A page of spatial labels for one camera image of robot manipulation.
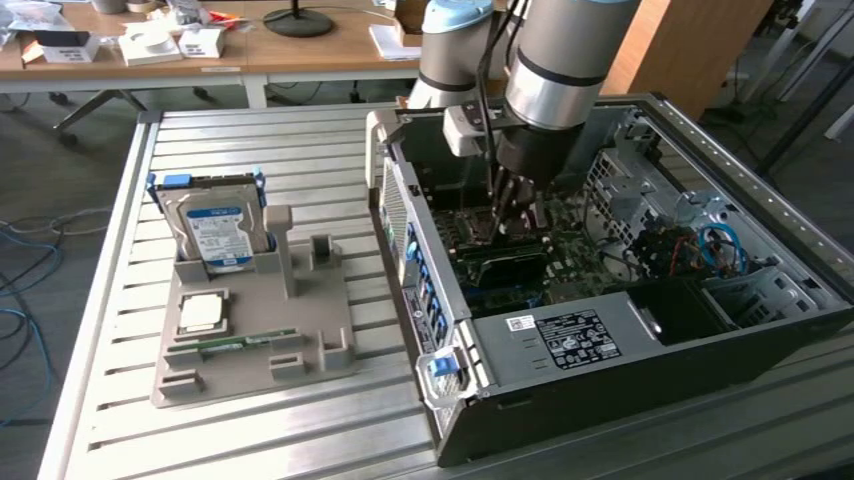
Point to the blue case release latch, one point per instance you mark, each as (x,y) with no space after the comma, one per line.
(444,364)

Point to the hard disk in blue carrier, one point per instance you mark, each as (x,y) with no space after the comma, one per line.
(214,225)

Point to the wooden desk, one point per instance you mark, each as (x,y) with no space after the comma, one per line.
(134,72)
(321,55)

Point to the white box with black lid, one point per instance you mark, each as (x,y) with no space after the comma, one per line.
(70,47)

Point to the black lamp base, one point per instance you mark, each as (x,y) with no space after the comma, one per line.
(297,22)

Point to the CPU socket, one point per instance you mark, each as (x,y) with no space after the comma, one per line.
(476,225)

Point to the green RAM stick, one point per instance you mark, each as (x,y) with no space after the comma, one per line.
(227,342)

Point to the grey parts rack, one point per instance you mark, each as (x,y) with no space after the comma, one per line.
(261,310)

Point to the silver CPU chip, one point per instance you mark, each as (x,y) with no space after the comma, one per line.
(201,312)

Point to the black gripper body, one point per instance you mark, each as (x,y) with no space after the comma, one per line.
(537,152)

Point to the wooden cabinet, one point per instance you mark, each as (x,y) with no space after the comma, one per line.
(708,50)

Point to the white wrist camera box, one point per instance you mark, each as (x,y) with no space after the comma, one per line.
(468,130)

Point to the small white labelled box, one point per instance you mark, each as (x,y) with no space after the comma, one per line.
(201,44)

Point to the open grey PC case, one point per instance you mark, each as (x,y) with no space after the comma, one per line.
(601,410)

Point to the blue slot latch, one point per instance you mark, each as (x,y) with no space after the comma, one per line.
(434,304)
(442,330)
(424,274)
(413,239)

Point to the brown cardboard box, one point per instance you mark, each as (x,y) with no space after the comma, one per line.
(409,22)

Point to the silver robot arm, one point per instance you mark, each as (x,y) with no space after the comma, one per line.
(561,60)

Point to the white paper stack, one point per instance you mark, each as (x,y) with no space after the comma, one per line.
(394,42)

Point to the grey power supply unit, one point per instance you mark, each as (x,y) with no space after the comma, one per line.
(521,345)

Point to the white box with tape roll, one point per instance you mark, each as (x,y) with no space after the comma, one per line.
(150,47)

